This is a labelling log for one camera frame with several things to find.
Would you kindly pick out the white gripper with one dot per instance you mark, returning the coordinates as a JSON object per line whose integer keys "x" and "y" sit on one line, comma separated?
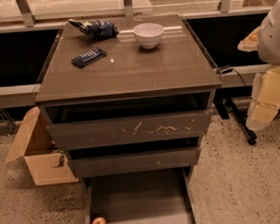
{"x": 275, "y": 42}

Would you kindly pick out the grey drawer cabinet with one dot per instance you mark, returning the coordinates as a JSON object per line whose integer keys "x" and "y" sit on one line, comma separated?
{"x": 130, "y": 80}

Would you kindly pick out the grey middle drawer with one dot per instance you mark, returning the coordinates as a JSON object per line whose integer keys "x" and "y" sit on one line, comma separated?
{"x": 136, "y": 157}

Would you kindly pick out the grey drawer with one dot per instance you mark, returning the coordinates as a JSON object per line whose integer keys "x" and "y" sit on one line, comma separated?
{"x": 136, "y": 157}
{"x": 130, "y": 130}
{"x": 154, "y": 197}

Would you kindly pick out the grey bottom drawer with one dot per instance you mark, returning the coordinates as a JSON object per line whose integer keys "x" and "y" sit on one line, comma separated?
{"x": 154, "y": 197}

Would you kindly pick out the grey top drawer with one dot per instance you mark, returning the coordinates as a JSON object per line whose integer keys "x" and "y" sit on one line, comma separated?
{"x": 130, "y": 130}

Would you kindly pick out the black wheeled stand leg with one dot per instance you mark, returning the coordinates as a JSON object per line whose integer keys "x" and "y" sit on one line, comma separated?
{"x": 222, "y": 105}

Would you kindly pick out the white ceramic bowl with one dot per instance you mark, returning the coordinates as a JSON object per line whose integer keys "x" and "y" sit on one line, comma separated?
{"x": 148, "y": 35}

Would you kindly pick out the dark blue snack bar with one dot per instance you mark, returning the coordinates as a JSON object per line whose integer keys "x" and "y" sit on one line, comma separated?
{"x": 88, "y": 57}

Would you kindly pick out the blue chip bag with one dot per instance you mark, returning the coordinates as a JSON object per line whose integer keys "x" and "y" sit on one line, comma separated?
{"x": 100, "y": 28}

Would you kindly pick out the open cardboard box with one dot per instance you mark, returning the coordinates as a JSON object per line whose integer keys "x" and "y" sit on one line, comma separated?
{"x": 47, "y": 164}

